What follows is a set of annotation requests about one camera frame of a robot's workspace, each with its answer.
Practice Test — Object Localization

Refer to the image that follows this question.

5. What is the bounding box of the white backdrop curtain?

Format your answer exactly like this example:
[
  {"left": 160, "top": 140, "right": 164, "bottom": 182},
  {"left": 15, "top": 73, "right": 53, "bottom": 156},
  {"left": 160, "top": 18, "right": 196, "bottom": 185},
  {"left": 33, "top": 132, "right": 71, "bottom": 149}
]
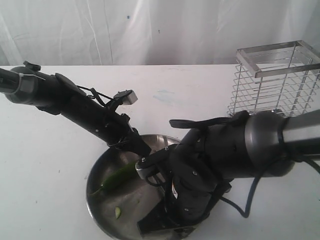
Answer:
[{"left": 0, "top": 0, "right": 320, "bottom": 66}]

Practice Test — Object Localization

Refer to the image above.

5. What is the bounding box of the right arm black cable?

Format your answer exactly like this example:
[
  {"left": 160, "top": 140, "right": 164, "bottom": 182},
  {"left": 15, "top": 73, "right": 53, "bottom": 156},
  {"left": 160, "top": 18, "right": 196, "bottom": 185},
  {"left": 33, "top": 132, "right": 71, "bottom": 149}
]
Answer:
[{"left": 219, "top": 159, "right": 320, "bottom": 219}]

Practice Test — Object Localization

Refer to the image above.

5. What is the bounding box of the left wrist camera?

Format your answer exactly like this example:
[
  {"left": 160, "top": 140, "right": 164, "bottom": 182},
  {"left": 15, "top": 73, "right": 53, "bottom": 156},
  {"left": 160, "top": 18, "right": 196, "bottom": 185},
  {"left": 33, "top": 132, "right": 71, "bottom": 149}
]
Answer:
[{"left": 106, "top": 89, "right": 138, "bottom": 111}]

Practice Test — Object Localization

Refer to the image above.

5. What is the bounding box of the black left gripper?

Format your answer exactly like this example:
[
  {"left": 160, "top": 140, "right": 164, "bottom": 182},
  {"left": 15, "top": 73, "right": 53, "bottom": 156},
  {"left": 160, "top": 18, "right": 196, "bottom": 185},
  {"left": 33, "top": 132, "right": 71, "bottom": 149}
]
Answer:
[{"left": 60, "top": 92, "right": 152, "bottom": 157}]

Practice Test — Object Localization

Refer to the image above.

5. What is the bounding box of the round steel plate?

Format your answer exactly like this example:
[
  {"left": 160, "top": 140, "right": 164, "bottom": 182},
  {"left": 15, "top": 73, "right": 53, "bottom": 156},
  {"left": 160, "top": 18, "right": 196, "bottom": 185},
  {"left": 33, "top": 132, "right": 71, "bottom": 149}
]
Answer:
[{"left": 86, "top": 148, "right": 199, "bottom": 240}]

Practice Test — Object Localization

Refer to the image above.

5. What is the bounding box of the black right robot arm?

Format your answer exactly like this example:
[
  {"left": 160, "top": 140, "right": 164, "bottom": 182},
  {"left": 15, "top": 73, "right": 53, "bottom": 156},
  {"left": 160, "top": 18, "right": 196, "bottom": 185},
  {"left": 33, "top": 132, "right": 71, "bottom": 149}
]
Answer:
[{"left": 136, "top": 110, "right": 320, "bottom": 240}]

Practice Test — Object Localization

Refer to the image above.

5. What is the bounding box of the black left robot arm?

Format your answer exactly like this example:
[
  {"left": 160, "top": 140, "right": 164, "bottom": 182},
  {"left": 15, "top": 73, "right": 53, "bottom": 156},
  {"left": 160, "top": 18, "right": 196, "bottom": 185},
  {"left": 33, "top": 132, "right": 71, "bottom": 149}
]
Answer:
[{"left": 0, "top": 61, "right": 151, "bottom": 157}]

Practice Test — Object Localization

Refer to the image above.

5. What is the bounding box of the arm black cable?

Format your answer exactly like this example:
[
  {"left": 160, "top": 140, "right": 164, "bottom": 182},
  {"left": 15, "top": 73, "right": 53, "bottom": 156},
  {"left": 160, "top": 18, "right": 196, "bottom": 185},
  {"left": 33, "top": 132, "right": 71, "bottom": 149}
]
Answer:
[
  {"left": 76, "top": 84, "right": 113, "bottom": 108},
  {"left": 219, "top": 159, "right": 320, "bottom": 219}
]

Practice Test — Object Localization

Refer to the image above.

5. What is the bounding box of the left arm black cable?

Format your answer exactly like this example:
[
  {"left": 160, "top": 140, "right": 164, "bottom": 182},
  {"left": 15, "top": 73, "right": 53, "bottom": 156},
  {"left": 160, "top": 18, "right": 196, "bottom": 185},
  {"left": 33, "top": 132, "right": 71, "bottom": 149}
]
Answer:
[{"left": 76, "top": 84, "right": 113, "bottom": 108}]

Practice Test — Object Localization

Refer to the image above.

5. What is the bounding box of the wire metal utensil rack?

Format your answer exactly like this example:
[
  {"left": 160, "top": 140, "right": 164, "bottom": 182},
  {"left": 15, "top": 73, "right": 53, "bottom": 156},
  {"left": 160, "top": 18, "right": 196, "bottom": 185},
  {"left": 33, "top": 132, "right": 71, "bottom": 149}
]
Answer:
[{"left": 227, "top": 40, "right": 320, "bottom": 117}]

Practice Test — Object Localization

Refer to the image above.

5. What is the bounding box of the small cucumber slice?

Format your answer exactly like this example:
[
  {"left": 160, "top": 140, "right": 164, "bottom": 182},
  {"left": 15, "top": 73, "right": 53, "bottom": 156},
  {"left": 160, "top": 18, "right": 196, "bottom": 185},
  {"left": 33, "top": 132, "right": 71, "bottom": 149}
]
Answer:
[{"left": 114, "top": 206, "right": 122, "bottom": 220}]

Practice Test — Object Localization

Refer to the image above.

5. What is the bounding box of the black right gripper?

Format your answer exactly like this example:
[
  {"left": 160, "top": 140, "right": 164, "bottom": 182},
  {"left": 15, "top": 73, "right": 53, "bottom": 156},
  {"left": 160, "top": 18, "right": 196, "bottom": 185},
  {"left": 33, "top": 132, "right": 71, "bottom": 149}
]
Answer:
[{"left": 137, "top": 162, "right": 230, "bottom": 237}]

